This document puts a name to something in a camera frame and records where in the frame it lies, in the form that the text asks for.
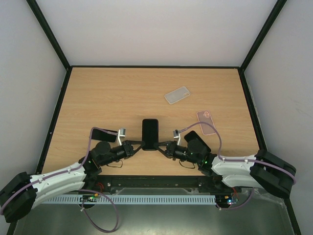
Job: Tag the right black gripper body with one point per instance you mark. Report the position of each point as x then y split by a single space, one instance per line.
169 149

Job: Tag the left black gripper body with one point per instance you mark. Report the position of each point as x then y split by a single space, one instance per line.
124 153

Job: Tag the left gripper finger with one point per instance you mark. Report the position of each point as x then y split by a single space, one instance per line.
135 150
139 143

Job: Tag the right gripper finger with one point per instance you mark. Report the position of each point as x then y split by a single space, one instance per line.
162 148
161 144

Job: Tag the pink phone case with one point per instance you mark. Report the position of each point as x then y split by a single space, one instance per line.
206 122

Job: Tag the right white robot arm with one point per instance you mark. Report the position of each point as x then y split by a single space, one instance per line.
262 170

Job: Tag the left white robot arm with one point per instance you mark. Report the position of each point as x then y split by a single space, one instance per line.
24 192

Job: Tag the clear phone case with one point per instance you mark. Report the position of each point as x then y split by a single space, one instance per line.
177 95

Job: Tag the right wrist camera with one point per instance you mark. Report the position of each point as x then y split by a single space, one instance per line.
177 137

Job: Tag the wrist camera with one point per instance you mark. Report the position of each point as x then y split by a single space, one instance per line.
177 137
121 135

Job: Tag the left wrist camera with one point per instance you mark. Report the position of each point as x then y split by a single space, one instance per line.
121 135

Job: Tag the black front rail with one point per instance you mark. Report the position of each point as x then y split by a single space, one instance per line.
203 183

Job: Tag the slotted cable duct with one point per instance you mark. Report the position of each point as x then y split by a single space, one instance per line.
134 199

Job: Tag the black enclosure frame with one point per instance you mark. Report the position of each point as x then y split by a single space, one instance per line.
33 5

